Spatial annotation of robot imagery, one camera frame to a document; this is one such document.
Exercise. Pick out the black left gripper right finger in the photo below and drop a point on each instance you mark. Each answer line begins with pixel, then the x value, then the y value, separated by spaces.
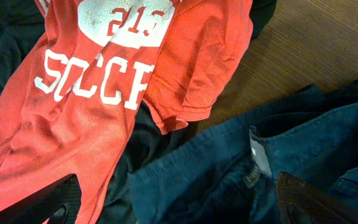
pixel 301 203

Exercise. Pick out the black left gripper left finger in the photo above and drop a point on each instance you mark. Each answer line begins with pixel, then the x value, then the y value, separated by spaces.
pixel 57 203

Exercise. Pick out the black garment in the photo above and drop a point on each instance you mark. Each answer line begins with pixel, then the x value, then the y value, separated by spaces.
pixel 11 46

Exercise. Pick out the red soccer t-shirt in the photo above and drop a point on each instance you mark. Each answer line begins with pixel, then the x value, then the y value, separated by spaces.
pixel 98 93

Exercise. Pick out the navy blue shorts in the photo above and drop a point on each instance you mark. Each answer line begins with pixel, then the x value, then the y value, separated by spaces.
pixel 229 173

